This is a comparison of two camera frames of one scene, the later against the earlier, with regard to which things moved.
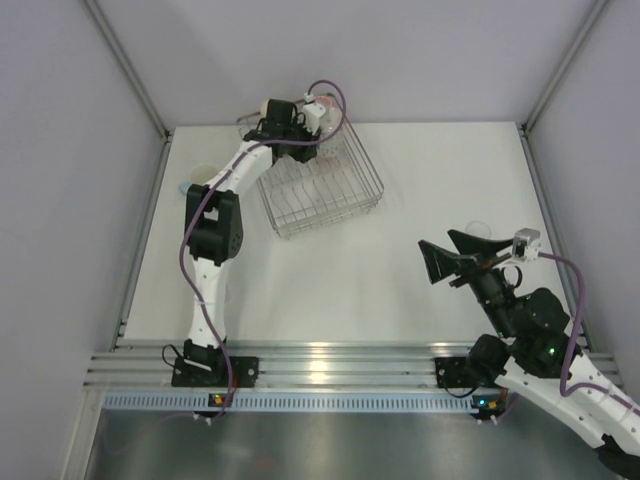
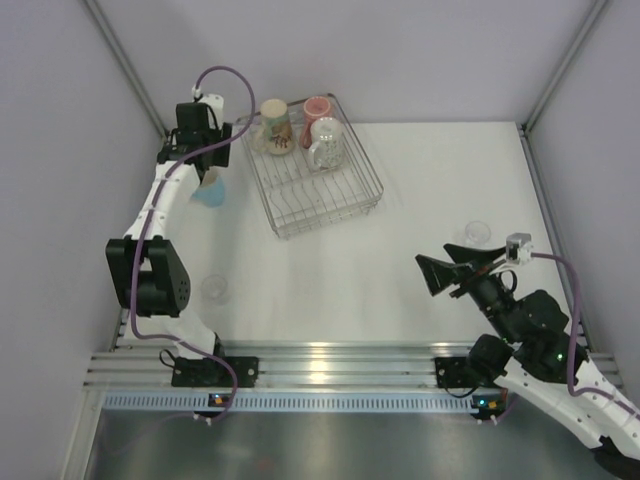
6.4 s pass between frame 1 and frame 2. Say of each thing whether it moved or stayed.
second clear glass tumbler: stayed
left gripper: moved
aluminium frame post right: stayed
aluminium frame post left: stayed
